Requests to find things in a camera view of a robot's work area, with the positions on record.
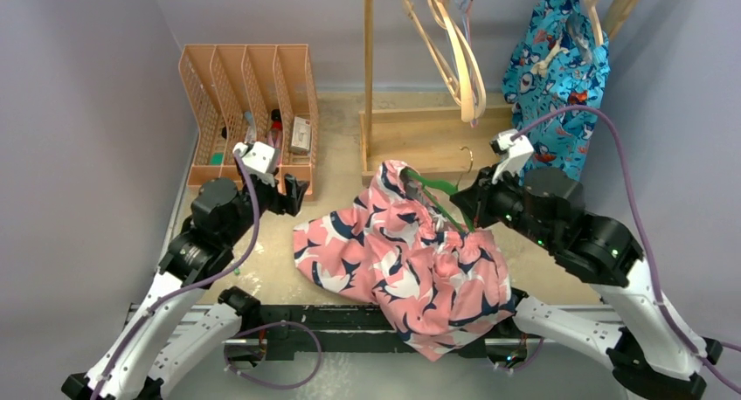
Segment wooden clothes rack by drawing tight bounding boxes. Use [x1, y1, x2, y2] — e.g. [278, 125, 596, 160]
[359, 0, 653, 185]

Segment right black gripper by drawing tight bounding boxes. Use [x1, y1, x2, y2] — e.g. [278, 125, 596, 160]
[451, 162, 555, 249]

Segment blue shark print shorts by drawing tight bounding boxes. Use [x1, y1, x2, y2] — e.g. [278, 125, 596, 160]
[501, 0, 610, 180]

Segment white tube in organizer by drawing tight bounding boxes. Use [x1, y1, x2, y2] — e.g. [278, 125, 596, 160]
[243, 111, 257, 144]

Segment pink bottle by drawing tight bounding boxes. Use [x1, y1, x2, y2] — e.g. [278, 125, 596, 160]
[267, 108, 283, 149]

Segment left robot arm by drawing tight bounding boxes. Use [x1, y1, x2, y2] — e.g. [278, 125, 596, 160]
[61, 175, 308, 399]

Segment wooden hanger holding blue shorts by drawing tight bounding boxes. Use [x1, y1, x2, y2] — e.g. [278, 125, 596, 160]
[582, 0, 605, 46]

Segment pink shark print shorts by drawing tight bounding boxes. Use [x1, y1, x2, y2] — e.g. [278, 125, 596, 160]
[293, 160, 516, 361]

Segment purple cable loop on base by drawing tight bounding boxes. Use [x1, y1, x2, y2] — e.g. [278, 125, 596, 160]
[223, 320, 322, 391]

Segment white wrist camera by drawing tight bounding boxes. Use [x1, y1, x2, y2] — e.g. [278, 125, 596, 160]
[490, 129, 534, 183]
[232, 141, 280, 187]

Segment orange plastic file organizer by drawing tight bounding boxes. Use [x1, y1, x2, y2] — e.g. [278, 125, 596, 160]
[178, 44, 320, 201]

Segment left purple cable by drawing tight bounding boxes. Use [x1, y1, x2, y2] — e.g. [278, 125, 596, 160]
[89, 151, 261, 400]

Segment green plastic hanger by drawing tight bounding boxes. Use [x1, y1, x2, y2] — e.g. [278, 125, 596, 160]
[402, 146, 477, 233]

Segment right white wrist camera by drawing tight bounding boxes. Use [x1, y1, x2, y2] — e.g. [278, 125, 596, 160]
[490, 129, 534, 183]

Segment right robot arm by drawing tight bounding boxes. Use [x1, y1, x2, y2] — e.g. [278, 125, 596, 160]
[451, 168, 723, 399]

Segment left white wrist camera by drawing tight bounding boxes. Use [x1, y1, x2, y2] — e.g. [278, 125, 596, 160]
[232, 141, 280, 187]

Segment small white box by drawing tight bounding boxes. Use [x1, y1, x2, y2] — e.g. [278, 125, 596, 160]
[289, 116, 312, 155]

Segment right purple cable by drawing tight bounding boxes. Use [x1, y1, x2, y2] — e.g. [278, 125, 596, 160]
[512, 105, 741, 396]

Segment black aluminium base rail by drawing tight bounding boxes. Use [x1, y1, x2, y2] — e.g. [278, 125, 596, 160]
[124, 303, 627, 364]

